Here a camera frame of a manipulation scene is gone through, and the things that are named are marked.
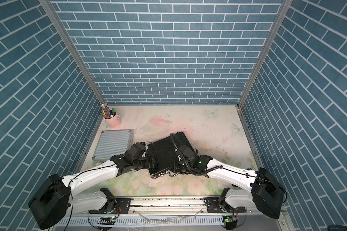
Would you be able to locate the black poker case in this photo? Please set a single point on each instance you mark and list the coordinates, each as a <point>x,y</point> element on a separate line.
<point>165,153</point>

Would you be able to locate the metal base rail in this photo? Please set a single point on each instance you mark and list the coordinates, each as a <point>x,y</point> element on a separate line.
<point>172,213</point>

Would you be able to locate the pink pen cup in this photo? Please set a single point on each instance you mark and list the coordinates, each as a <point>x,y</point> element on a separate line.
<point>113,122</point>

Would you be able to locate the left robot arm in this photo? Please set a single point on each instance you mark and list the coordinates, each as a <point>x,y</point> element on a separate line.
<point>58,197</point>

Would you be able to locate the silver aluminium poker case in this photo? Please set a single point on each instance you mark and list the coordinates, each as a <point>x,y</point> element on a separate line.
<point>112,143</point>

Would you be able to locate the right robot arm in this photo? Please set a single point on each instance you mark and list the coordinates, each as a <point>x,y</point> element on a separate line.
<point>262,189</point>

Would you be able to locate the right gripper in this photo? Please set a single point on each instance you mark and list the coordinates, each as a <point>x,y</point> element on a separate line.
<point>176,167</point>

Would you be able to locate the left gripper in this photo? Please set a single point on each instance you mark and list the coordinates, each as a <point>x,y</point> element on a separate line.
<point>149,165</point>

